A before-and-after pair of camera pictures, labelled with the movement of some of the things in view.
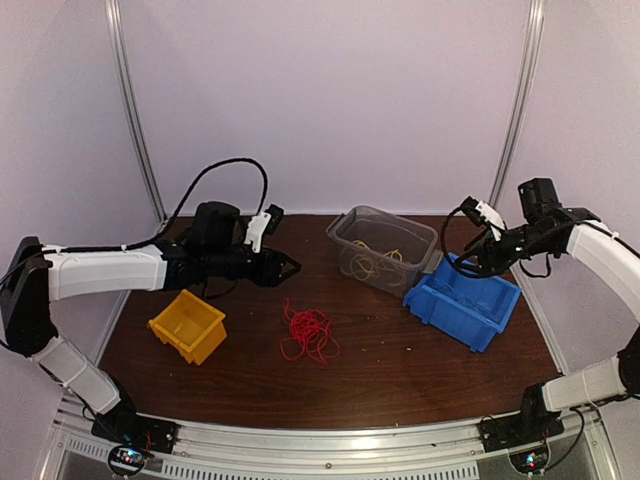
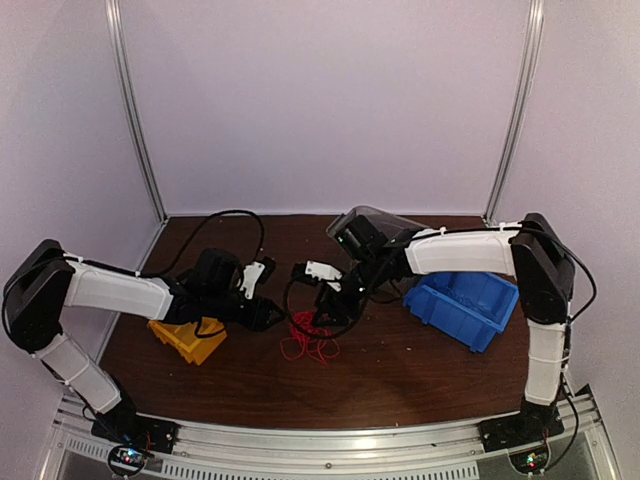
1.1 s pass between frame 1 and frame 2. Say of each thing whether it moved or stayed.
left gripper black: moved
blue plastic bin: stayed
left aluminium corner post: stayed
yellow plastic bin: stayed
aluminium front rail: stayed
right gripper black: moved
